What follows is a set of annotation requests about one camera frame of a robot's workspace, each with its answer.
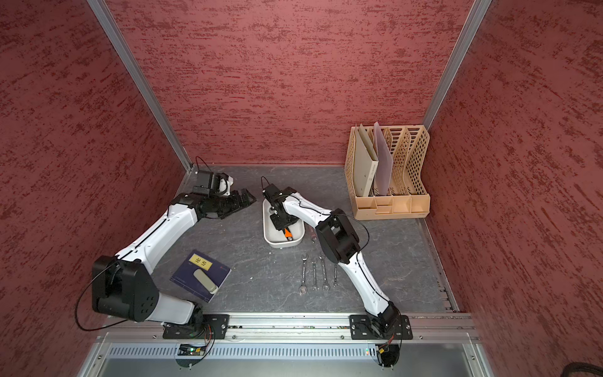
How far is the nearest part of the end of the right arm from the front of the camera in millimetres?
743

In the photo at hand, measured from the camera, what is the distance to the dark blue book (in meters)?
0.82

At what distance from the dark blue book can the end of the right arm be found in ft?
0.84
